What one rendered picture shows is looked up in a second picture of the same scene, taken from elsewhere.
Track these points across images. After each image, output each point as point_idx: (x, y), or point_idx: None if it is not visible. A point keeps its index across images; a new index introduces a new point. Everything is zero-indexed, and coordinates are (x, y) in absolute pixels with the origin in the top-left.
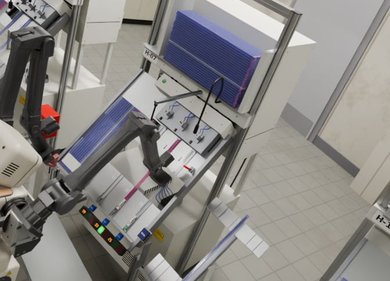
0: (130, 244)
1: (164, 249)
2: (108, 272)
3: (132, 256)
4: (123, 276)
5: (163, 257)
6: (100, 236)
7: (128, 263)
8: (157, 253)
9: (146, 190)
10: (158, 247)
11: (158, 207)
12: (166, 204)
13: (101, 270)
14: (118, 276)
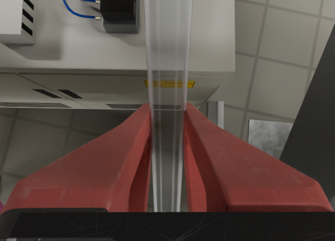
0: (110, 100)
1: (210, 89)
2: (108, 126)
3: (129, 104)
4: (132, 110)
5: (213, 93)
6: (42, 107)
7: (130, 107)
8: (191, 94)
9: (23, 22)
10: (188, 91)
11: (111, 32)
12: (130, 12)
13: (98, 133)
14: (126, 116)
